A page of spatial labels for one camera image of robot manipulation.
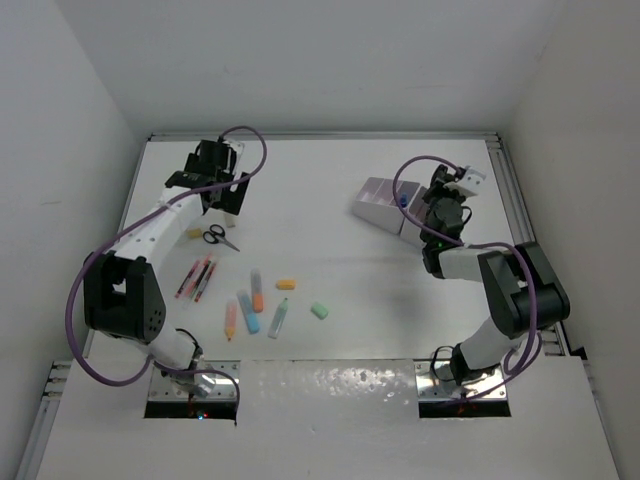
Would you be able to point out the white three-slot organizer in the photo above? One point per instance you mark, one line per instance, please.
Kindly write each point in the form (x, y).
(375, 203)
(417, 209)

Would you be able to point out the orange pink highlighter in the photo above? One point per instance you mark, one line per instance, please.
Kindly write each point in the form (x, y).
(230, 319)

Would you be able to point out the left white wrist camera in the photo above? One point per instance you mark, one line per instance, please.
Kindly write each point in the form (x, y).
(236, 150)

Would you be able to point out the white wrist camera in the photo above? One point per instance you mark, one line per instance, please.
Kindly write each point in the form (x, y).
(468, 184)
(236, 150)

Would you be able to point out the blue highlighter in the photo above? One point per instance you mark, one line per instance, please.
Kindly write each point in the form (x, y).
(250, 316)

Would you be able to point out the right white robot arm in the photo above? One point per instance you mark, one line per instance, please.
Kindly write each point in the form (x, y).
(522, 290)

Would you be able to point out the green highlighter cap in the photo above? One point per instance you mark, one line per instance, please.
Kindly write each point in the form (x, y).
(319, 310)

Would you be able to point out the white three-slot organizer right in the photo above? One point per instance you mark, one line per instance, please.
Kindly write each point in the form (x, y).
(417, 209)

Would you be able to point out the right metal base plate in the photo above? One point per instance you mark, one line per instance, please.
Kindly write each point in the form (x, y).
(435, 384)

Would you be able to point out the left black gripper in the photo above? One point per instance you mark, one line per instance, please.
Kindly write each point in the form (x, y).
(229, 198)

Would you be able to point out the white three-slot organizer left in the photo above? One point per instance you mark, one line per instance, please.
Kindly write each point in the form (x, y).
(375, 203)

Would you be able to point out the metal base plate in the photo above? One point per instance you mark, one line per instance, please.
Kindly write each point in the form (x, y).
(167, 387)
(435, 384)

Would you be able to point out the small black scissors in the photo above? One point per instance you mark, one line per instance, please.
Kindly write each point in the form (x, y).
(215, 234)

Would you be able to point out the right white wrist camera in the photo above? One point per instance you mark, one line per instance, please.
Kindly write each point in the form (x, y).
(468, 184)

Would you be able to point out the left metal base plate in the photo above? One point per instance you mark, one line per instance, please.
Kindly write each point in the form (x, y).
(167, 387)

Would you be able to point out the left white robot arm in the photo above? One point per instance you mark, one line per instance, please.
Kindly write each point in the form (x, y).
(122, 297)

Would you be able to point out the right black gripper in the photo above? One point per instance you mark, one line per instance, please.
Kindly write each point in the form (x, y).
(439, 188)

